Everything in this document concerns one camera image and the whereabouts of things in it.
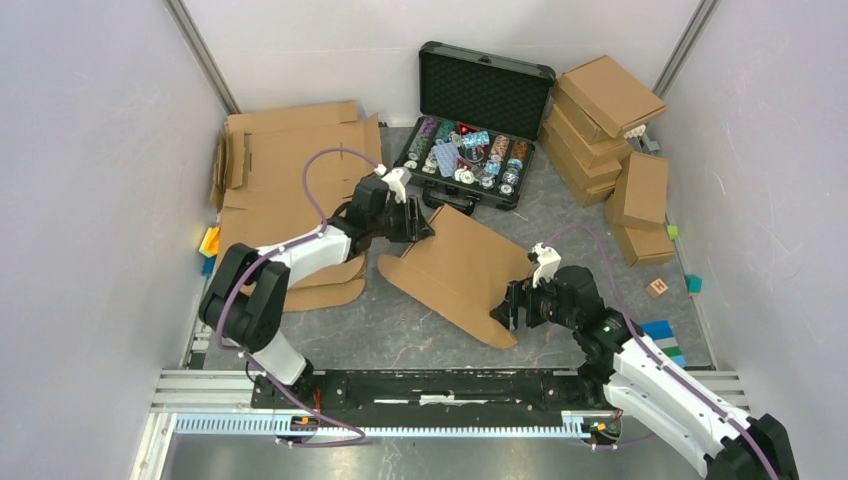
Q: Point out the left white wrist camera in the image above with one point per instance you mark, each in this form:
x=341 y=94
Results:
x=397 y=179

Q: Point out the brown cardboard box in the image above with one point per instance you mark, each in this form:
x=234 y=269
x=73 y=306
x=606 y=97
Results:
x=461 y=273

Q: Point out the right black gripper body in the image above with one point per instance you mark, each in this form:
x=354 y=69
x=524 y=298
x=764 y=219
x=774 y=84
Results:
x=540 y=303

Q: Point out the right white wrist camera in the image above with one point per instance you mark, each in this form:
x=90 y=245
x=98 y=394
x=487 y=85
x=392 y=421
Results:
x=546 y=260

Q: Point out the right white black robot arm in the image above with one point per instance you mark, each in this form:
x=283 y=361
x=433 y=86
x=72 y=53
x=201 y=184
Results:
x=627 y=370

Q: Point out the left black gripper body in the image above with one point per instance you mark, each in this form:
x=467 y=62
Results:
x=395 y=224

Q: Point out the flat cardboard sheet stack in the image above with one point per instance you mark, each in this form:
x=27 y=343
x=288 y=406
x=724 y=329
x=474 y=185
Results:
x=279 y=161

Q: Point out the stacked folded cardboard boxes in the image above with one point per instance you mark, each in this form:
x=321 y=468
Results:
x=588 y=160

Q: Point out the black poker chip case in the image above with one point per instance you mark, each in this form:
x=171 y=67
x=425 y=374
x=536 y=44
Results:
x=481 y=113

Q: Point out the teal toy cube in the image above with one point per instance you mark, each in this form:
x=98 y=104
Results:
x=693 y=284

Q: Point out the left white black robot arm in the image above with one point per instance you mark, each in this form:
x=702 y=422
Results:
x=245 y=298

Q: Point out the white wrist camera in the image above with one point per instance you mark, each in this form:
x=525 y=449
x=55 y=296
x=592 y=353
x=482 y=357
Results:
x=546 y=260
x=397 y=179

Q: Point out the blue toy blocks stack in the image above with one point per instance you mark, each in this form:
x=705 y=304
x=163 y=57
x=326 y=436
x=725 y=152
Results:
x=662 y=335

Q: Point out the wooden letter block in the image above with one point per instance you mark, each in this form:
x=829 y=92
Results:
x=657 y=288

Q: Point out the leaning folded cardboard box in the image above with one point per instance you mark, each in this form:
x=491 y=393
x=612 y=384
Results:
x=639 y=199

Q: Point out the white plastic connector piece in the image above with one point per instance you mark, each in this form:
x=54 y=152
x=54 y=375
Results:
x=641 y=142

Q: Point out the low folded cardboard box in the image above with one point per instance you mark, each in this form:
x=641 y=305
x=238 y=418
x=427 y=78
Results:
x=643 y=247

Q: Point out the aluminium frame rail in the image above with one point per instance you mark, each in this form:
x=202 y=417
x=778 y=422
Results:
x=232 y=390

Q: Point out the yellow orange toy block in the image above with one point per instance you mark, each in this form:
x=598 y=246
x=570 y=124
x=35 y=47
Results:
x=209 y=245

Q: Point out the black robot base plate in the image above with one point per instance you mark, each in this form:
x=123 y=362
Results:
x=446 y=398

